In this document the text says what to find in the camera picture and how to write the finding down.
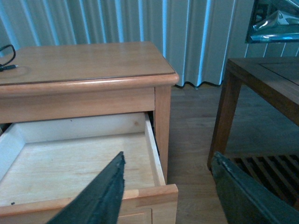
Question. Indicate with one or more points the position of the pale pleated curtain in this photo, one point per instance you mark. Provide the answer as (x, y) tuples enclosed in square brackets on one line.
[(195, 36)]

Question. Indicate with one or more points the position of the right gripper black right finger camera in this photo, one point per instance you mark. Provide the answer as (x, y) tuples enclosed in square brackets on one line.
[(244, 200)]

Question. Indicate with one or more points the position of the light wooden nightstand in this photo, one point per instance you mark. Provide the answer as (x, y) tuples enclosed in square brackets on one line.
[(76, 81)]

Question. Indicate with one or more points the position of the wooden drawer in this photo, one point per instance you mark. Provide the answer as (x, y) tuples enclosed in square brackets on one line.
[(44, 165)]

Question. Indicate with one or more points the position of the dark wooden side table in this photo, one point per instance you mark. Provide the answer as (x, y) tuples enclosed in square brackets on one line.
[(272, 156)]

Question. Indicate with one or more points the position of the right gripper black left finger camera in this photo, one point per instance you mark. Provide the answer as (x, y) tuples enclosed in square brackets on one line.
[(100, 201)]

